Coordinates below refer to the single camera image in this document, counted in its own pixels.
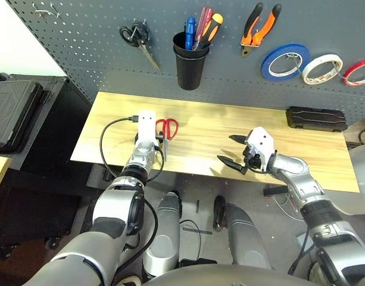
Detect black rolling equipment cabinet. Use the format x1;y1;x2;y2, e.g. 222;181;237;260
0;73;93;260

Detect blue tape roll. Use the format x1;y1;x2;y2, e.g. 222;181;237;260
261;43;313;83

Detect white floor cables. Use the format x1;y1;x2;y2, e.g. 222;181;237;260
273;195;305;221

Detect white person's sneaker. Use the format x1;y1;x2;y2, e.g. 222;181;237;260
115;275;143;286

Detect silver double prong hook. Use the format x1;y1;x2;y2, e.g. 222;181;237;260
33;2;61;20

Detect silver robot leg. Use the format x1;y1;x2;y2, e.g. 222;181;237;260
142;190;183;276
213;195;272;271

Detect grey perforated pegboard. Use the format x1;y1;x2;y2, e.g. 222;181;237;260
6;0;365;126

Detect grey robot torso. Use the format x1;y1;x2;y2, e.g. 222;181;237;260
142;263;311;286

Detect silver right robot leg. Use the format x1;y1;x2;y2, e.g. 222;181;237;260
213;195;272;271

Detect orange black pliers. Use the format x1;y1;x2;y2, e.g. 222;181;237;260
240;2;282;58

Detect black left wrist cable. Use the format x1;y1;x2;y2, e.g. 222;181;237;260
99;116;165;182

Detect silver scissors hook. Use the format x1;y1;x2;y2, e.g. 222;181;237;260
133;19;147;39

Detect large black ribbed case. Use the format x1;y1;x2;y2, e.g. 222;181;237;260
0;80;45;154

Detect black pegboard cup holder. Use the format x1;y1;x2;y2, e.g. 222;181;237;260
173;32;211;91

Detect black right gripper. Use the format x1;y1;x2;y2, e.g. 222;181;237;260
217;135;269;176

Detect grey side desk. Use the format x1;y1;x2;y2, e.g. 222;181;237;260
347;142;365;215

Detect long black floor tape strip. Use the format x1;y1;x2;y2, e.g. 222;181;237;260
182;226;213;235

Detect red handled scissors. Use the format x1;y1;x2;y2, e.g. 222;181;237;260
155;118;179;161

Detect silver left robot leg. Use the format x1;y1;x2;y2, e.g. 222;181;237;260
142;190;183;276

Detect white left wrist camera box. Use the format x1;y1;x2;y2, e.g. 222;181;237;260
137;110;157;144

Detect red tape roll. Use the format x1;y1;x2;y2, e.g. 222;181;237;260
342;58;365;88

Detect red handled tool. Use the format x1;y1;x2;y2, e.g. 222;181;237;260
192;7;214;51

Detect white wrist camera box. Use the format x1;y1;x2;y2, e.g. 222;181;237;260
137;110;157;144
244;126;275;173

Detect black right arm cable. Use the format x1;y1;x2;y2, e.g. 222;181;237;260
288;229;317;276

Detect black floor cable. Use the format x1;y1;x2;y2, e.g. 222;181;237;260
179;219;202;260

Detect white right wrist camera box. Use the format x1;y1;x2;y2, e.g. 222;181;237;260
244;126;275;173

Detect white tape roll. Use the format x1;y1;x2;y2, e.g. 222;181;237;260
301;54;344;86

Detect orange black screwdriver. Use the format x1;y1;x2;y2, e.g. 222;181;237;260
197;13;224;50

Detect black handled scissors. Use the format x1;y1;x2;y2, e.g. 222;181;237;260
119;19;162;72

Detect small black tool case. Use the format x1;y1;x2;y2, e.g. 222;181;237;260
285;105;348;132

